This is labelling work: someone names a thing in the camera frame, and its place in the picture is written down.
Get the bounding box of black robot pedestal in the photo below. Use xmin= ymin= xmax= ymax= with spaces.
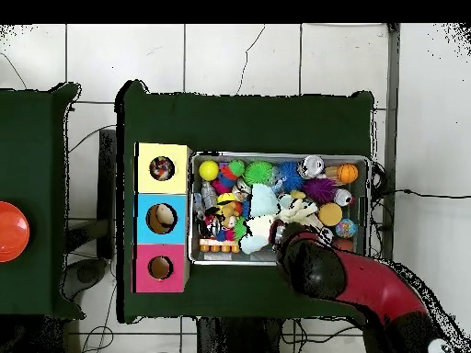
xmin=196 ymin=316 xmax=284 ymax=353

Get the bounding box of wooden box with three holes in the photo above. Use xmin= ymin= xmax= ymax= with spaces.
xmin=132 ymin=142 xmax=192 ymax=294

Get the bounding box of peach foam ball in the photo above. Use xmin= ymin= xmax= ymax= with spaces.
xmin=317 ymin=201 xmax=344 ymax=227

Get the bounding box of orange basketball toy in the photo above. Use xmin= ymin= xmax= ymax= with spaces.
xmin=336 ymin=162 xmax=360 ymax=185

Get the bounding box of thin black cable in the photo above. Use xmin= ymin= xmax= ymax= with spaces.
xmin=371 ymin=188 xmax=471 ymax=200

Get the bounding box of dark green table cloth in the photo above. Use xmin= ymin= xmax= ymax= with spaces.
xmin=0 ymin=82 xmax=86 ymax=318
xmin=115 ymin=80 xmax=375 ymax=325

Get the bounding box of green spiky ball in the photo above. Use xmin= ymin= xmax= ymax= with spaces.
xmin=243 ymin=160 xmax=276 ymax=187

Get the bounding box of orange bowl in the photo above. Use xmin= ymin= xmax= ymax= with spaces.
xmin=0 ymin=200 xmax=31 ymax=263

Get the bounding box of mint green cloth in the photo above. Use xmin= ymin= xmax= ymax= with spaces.
xmin=238 ymin=182 xmax=281 ymax=256

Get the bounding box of blue spiky ball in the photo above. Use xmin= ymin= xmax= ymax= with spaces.
xmin=277 ymin=161 xmax=305 ymax=192

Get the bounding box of silver mesh bin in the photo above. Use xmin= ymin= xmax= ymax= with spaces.
xmin=187 ymin=151 xmax=372 ymax=268

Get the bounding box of white colourful patterned cloth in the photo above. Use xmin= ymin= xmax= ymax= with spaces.
xmin=149 ymin=156 xmax=175 ymax=181

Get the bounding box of cream knitted cloth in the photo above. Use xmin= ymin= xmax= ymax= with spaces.
xmin=245 ymin=197 xmax=324 ymax=240

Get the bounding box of multicolour spiky caterpillar toy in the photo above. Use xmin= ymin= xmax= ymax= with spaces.
xmin=211 ymin=159 xmax=247 ymax=196

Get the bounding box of globe print ball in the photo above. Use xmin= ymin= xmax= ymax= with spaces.
xmin=334 ymin=218 xmax=359 ymax=239

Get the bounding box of yellow ball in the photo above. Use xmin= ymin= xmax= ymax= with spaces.
xmin=197 ymin=160 xmax=221 ymax=182

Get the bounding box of purple spiky toy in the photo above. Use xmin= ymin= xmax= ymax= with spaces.
xmin=302 ymin=176 xmax=337 ymax=204

